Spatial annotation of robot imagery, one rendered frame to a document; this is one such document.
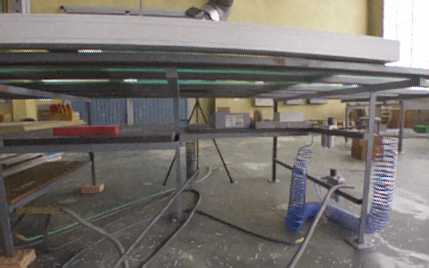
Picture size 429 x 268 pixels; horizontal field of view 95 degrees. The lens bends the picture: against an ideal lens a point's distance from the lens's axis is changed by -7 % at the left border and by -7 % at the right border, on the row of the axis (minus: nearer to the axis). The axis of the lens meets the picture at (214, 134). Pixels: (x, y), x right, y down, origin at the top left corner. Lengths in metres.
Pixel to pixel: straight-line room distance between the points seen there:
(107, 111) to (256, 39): 6.98
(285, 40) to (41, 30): 0.63
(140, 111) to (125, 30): 6.60
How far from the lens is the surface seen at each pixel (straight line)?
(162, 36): 0.60
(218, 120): 1.35
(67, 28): 0.66
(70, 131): 1.19
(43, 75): 1.00
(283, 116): 1.47
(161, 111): 7.11
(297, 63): 0.71
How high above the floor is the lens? 0.69
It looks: 6 degrees down
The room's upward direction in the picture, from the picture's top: straight up
